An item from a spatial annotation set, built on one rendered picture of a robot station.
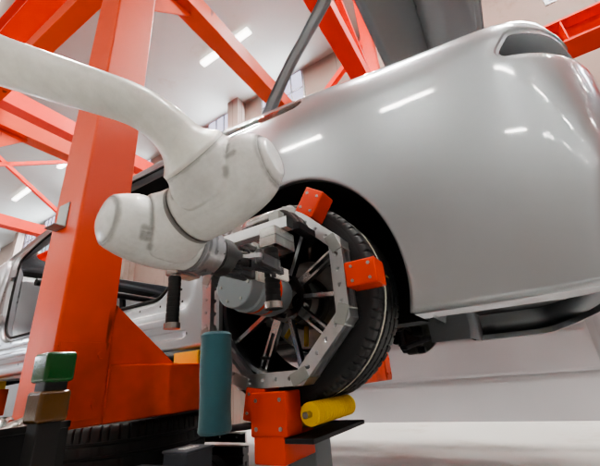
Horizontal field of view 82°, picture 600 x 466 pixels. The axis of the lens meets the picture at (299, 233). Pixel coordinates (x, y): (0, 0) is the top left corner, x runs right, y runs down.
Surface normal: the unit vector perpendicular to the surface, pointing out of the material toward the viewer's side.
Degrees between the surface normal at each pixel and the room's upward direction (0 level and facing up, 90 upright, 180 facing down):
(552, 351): 90
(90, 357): 90
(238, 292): 90
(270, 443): 90
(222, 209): 149
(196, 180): 136
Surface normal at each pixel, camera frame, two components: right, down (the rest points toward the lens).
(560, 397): -0.54, -0.29
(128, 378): 0.85, -0.26
